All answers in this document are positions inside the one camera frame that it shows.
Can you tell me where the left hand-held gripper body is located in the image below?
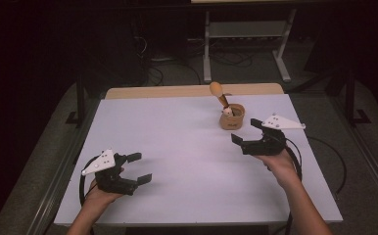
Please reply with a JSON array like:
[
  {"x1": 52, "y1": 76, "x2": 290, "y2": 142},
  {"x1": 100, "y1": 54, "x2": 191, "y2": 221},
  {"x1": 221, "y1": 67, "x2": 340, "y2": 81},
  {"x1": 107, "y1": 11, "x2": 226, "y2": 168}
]
[{"x1": 81, "y1": 148, "x2": 140, "y2": 197}]

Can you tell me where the metal floor rail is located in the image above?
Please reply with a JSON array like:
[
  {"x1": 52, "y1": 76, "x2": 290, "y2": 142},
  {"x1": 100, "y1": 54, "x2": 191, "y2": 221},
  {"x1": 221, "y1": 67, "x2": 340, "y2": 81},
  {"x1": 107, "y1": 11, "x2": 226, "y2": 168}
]
[
  {"x1": 26, "y1": 106, "x2": 97, "y2": 235},
  {"x1": 328, "y1": 97, "x2": 378, "y2": 209}
]

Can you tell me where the brown cup with animal figure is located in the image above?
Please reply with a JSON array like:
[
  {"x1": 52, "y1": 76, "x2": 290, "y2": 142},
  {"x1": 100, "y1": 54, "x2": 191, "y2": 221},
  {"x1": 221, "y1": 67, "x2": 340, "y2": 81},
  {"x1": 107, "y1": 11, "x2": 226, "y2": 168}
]
[{"x1": 218, "y1": 103, "x2": 246, "y2": 131}]

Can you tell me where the white table board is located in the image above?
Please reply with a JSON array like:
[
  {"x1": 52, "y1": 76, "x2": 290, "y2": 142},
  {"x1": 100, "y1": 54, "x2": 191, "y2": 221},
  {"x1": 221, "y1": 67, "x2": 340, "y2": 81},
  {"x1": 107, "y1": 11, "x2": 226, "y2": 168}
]
[{"x1": 53, "y1": 93, "x2": 344, "y2": 227}]

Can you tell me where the tangle of floor cables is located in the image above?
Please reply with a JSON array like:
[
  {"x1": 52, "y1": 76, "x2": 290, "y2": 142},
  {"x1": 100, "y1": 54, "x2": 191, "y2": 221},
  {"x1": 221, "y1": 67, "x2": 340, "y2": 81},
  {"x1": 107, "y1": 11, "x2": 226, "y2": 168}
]
[{"x1": 131, "y1": 32, "x2": 202, "y2": 86}]

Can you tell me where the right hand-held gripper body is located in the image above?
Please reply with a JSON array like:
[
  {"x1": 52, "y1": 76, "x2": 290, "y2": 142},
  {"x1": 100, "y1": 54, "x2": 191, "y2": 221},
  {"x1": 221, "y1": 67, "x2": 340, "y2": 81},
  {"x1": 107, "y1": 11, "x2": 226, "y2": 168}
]
[{"x1": 240, "y1": 113, "x2": 307, "y2": 157}]

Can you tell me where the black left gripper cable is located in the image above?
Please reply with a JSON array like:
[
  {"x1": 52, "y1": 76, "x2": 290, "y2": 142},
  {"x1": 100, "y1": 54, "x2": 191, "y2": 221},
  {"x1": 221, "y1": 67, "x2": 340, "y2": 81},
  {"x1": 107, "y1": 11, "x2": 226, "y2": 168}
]
[{"x1": 78, "y1": 156, "x2": 101, "y2": 208}]

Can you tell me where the black floor cable loop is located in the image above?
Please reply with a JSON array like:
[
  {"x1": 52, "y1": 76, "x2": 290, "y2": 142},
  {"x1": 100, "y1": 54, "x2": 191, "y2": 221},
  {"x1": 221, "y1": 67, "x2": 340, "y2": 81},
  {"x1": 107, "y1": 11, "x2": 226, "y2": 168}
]
[{"x1": 307, "y1": 136, "x2": 348, "y2": 196}]

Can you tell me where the person's right hand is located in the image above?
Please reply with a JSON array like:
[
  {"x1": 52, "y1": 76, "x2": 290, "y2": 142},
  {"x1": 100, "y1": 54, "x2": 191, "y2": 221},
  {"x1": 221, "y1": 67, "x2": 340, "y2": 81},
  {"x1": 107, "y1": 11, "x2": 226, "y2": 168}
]
[{"x1": 254, "y1": 148, "x2": 302, "y2": 190}]

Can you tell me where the makeup brush with black handle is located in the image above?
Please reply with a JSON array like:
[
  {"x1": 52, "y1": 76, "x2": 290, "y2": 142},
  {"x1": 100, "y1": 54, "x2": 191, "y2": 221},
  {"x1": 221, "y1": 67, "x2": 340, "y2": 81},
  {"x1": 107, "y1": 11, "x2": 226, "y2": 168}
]
[{"x1": 209, "y1": 81, "x2": 235, "y2": 117}]

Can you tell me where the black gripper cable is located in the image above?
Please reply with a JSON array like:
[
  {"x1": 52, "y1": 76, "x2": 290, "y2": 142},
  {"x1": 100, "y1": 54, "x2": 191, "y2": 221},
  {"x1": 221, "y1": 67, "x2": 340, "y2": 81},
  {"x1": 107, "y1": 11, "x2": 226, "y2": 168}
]
[
  {"x1": 283, "y1": 136, "x2": 305, "y2": 235},
  {"x1": 78, "y1": 156, "x2": 101, "y2": 208}
]

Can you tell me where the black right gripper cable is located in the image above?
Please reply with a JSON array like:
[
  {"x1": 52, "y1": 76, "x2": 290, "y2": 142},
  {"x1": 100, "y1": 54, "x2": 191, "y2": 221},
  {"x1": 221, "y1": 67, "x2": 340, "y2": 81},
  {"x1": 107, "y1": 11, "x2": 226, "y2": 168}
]
[{"x1": 283, "y1": 136, "x2": 305, "y2": 235}]

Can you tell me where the wooden table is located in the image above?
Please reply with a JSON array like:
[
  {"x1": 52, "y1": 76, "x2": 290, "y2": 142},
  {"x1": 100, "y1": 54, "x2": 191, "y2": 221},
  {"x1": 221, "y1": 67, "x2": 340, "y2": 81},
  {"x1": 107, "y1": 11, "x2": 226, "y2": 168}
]
[{"x1": 104, "y1": 82, "x2": 284, "y2": 100}]

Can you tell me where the black metal stand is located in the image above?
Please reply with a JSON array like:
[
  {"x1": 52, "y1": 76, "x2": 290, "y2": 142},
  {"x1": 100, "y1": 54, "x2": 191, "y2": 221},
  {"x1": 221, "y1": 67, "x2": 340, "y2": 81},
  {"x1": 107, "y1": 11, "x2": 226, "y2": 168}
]
[
  {"x1": 65, "y1": 72, "x2": 87, "y2": 126},
  {"x1": 344, "y1": 70, "x2": 372, "y2": 126}
]

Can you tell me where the person's left hand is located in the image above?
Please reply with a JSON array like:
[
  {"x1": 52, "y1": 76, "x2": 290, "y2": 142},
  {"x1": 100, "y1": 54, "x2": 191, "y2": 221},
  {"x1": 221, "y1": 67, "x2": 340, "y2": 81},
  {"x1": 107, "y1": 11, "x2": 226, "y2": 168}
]
[{"x1": 83, "y1": 167, "x2": 125, "y2": 208}]

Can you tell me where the white metal stand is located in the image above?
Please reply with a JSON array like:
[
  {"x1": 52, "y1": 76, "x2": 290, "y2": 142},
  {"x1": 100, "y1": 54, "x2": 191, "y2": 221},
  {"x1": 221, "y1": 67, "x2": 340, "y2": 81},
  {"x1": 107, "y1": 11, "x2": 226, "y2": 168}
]
[{"x1": 202, "y1": 9, "x2": 298, "y2": 83}]

